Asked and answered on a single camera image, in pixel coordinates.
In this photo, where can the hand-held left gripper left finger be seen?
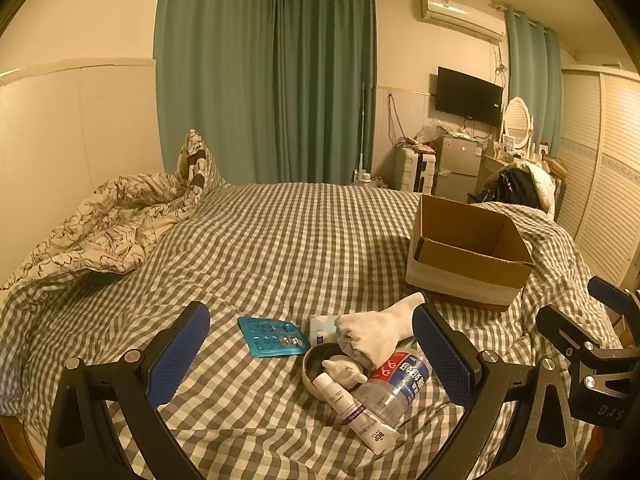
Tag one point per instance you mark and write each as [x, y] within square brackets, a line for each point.
[175, 355]

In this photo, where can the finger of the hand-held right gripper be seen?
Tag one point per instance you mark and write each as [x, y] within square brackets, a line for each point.
[570, 327]
[612, 295]

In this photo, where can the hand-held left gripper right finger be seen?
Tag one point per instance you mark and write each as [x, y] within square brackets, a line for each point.
[445, 355]

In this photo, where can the clear plastic water bottle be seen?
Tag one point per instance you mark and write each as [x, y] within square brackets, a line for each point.
[400, 375]

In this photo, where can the cardboard box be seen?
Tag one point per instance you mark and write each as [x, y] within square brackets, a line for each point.
[450, 280]

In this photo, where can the blue blister pack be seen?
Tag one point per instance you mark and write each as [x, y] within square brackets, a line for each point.
[270, 335]

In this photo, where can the white ceramic figurine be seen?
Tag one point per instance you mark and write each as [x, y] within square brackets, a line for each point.
[342, 367]

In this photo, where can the white cream tube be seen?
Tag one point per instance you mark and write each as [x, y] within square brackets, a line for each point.
[350, 410]

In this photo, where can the tissue pack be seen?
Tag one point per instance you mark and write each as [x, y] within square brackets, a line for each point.
[322, 327]

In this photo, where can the brown round bowl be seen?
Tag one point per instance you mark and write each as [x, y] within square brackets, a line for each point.
[312, 365]

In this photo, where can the white jacket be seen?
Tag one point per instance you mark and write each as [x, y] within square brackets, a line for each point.
[542, 185]

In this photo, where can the white louvred wardrobe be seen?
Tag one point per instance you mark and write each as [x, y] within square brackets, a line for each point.
[600, 160]

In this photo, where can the black clothes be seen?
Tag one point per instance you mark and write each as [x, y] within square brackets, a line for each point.
[507, 185]

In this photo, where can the floral quilt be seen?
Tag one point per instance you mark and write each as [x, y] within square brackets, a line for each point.
[95, 220]

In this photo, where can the grey checked bed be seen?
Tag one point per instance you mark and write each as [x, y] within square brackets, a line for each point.
[300, 250]

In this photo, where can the dressing table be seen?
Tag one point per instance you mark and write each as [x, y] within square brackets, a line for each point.
[492, 167]

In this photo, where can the white suitcase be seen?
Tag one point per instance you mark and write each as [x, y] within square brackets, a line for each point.
[412, 170]

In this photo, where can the silver small fridge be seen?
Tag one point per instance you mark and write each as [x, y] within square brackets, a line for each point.
[457, 165]

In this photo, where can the patterned pillow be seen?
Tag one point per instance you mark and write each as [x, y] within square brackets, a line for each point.
[197, 165]

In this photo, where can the large water jug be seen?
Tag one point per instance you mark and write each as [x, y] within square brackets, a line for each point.
[362, 178]

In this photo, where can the white oval mirror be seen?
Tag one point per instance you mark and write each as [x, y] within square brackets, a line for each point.
[517, 120]

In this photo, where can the light green window curtain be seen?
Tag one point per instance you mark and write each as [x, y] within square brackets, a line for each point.
[532, 75]

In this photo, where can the white mop pole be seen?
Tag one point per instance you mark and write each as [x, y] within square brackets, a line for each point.
[362, 130]

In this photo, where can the wide green curtain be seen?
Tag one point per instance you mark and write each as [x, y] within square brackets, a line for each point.
[215, 70]

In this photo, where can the narrow green curtain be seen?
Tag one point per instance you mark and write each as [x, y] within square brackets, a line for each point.
[325, 75]

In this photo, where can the white air conditioner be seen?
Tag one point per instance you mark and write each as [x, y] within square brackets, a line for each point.
[460, 15]

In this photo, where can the black wall television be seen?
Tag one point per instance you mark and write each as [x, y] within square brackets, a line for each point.
[467, 95]

